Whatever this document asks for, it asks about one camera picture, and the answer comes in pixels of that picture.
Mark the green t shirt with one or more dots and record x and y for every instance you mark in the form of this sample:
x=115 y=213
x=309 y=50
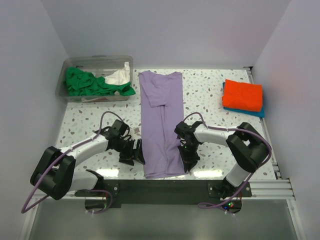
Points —
x=81 y=83

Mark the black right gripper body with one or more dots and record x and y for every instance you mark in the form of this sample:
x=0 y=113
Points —
x=192 y=149

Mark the white t shirt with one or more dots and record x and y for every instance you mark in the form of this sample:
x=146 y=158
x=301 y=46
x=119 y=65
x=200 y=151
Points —
x=119 y=77

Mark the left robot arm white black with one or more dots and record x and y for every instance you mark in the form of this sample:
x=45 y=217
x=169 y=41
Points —
x=55 y=172

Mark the orange folded t shirt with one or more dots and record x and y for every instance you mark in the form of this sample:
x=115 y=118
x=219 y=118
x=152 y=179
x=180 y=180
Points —
x=243 y=95

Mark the clear plastic bin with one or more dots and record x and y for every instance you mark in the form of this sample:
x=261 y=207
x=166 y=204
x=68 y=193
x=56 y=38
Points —
x=99 y=66

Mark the teal folded t shirt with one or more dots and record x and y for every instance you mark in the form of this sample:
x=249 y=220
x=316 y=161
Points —
x=255 y=113

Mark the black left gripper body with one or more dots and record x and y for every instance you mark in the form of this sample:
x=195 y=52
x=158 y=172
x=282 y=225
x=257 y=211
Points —
x=125 y=148

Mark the purple t shirt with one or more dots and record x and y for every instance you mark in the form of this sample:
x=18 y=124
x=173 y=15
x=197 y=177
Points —
x=162 y=108

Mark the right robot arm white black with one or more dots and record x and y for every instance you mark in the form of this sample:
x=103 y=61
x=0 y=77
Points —
x=249 y=149

